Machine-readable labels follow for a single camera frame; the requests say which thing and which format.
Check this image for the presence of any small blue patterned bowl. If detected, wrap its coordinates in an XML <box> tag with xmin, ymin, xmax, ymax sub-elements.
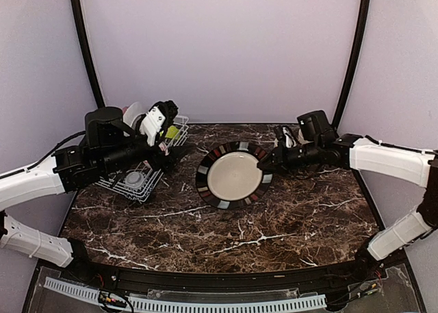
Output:
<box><xmin>124</xmin><ymin>171</ymin><xmax>145</xmax><ymax>189</ymax></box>

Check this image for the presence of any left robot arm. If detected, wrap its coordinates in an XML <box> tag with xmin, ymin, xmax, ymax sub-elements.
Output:
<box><xmin>1</xmin><ymin>101</ymin><xmax>181</xmax><ymax>283</ymax></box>

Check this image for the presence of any black striped dinner plate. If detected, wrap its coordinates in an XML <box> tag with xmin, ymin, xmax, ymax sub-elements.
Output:
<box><xmin>195</xmin><ymin>141</ymin><xmax>273</xmax><ymax>210</ymax></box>

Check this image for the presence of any white patterned mug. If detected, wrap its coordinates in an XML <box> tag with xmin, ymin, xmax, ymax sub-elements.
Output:
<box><xmin>298</xmin><ymin>130</ymin><xmax>309</xmax><ymax>144</ymax></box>

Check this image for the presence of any left black frame post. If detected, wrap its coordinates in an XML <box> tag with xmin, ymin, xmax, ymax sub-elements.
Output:
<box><xmin>70</xmin><ymin>0</ymin><xmax>105</xmax><ymax>108</ymax></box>

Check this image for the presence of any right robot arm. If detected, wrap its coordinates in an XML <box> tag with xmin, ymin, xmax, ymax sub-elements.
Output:
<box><xmin>257</xmin><ymin>110</ymin><xmax>437</xmax><ymax>281</ymax></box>

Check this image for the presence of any lime green bowl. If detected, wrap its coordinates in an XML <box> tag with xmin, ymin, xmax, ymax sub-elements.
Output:
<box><xmin>165</xmin><ymin>125</ymin><xmax>180</xmax><ymax>140</ymax></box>

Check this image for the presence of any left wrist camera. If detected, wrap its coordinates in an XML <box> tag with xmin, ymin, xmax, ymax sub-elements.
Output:
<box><xmin>139</xmin><ymin>100</ymin><xmax>179</xmax><ymax>147</ymax></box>

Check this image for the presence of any right black frame post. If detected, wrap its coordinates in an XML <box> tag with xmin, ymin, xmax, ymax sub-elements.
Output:
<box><xmin>332</xmin><ymin>0</ymin><xmax>370</xmax><ymax>130</ymax></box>

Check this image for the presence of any white slotted cable duct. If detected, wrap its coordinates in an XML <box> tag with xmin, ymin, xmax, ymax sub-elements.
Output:
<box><xmin>44</xmin><ymin>277</ymin><xmax>326</xmax><ymax>312</ymax></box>

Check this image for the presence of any black front rail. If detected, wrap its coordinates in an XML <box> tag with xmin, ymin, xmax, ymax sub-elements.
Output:
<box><xmin>40</xmin><ymin>251</ymin><xmax>408</xmax><ymax>299</ymax></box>

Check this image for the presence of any black frame post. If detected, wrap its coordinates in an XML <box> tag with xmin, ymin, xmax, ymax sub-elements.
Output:
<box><xmin>332</xmin><ymin>0</ymin><xmax>370</xmax><ymax>130</ymax></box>
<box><xmin>70</xmin><ymin>0</ymin><xmax>105</xmax><ymax>108</ymax></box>

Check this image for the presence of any white wire dish rack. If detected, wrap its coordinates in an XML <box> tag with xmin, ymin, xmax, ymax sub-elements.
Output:
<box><xmin>96</xmin><ymin>115</ymin><xmax>189</xmax><ymax>202</ymax></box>

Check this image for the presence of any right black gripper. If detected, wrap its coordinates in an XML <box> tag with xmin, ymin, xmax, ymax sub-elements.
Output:
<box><xmin>258</xmin><ymin>139</ymin><xmax>322</xmax><ymax>175</ymax></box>

